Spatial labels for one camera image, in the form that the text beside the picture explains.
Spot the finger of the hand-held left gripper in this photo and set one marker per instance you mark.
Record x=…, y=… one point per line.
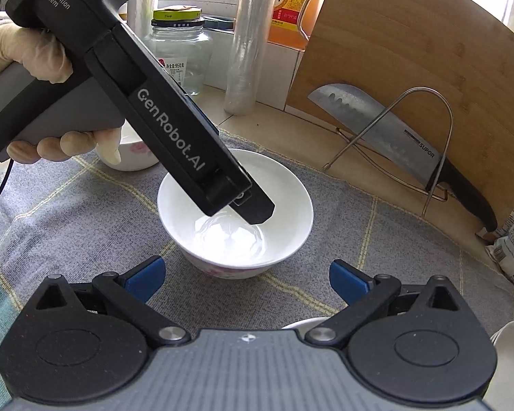
x=259, y=212

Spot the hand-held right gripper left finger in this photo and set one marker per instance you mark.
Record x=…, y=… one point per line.
x=145, y=278

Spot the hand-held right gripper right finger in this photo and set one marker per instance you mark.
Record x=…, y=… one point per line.
x=349, y=280

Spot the white pink-floral bowl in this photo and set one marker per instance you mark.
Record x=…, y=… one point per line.
x=282, y=222
x=137, y=154
x=304, y=323

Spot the white stained fruit-print plate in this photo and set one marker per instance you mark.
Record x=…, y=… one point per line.
x=495, y=337

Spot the person's left hand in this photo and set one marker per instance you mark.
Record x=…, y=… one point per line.
x=34, y=51

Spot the glass jar with label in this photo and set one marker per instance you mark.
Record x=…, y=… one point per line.
x=184, y=60

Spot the blue grey checked towel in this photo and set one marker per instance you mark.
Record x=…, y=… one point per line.
x=68, y=231

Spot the tall plastic wrap roll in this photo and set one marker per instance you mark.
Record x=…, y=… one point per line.
x=248, y=51

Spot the dark small dish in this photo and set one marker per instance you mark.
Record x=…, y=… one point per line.
x=220, y=23

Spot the short plastic wrap roll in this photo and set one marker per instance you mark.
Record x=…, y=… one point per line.
x=139, y=8

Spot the white blue packet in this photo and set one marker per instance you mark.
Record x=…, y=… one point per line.
x=512, y=248

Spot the large cooking oil bottle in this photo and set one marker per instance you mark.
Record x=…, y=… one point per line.
x=291, y=8

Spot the bamboo cutting board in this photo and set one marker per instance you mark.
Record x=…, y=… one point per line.
x=411, y=30

